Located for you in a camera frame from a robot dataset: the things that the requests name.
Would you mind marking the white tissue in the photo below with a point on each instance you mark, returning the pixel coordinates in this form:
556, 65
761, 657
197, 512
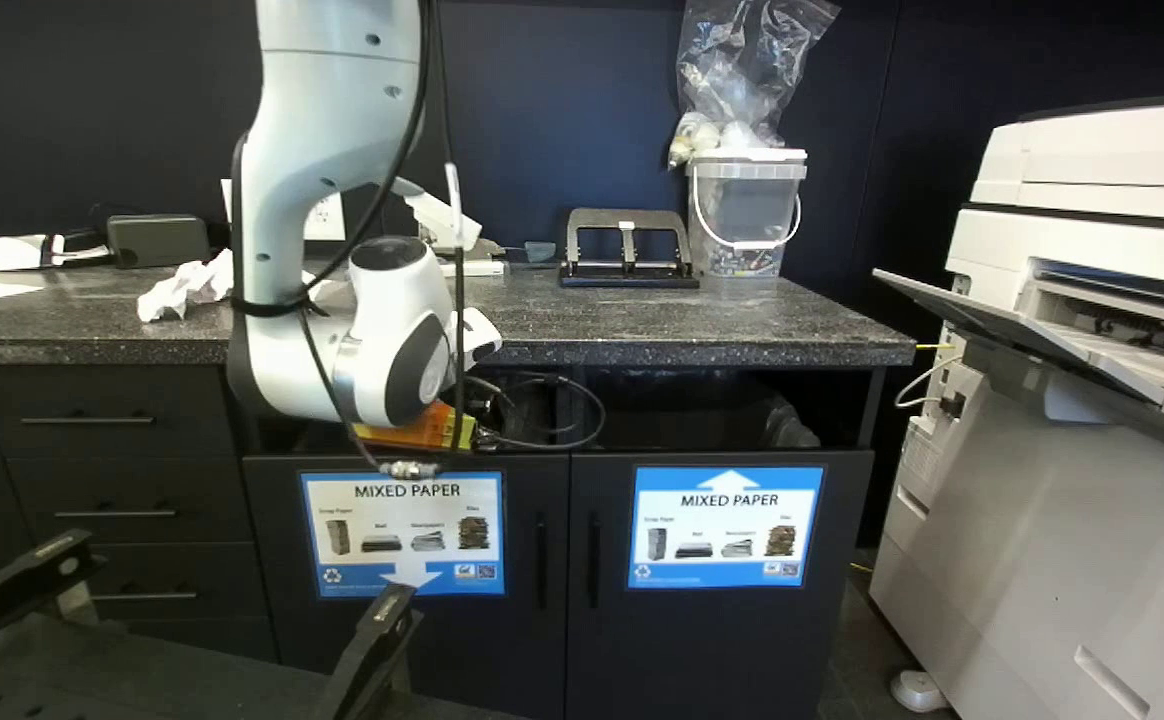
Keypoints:
181, 288

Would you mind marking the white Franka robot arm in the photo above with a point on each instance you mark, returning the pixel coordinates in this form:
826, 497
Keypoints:
324, 135

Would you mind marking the translucent bin liner bag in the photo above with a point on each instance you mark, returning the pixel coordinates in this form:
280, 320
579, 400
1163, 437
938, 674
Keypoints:
786, 423

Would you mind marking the white handheld device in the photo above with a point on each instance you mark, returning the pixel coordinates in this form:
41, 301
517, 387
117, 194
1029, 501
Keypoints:
486, 268

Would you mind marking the blue mixed paper label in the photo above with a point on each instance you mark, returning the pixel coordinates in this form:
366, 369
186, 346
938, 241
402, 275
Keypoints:
725, 526
402, 535

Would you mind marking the clear plastic container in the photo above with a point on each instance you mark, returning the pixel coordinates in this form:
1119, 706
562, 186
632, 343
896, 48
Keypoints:
746, 213

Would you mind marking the clear plastic bag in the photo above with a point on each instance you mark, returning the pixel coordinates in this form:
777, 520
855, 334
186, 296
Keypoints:
746, 65

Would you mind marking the black angled bar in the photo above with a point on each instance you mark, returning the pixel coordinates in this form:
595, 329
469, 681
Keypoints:
366, 654

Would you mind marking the black box device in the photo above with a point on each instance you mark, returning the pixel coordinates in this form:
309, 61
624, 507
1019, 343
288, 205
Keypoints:
159, 241

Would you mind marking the white printer caster wheel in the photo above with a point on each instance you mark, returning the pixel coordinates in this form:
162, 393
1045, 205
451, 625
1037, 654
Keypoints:
916, 690

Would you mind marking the black base cabinet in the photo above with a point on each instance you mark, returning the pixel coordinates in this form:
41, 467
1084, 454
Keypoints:
103, 467

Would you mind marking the white office printer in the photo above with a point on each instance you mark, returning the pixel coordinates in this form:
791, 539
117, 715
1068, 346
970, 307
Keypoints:
1072, 535

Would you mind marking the dark platform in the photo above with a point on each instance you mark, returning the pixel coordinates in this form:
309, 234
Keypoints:
141, 681

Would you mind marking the black frame holder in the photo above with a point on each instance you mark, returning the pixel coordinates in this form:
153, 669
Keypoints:
624, 275

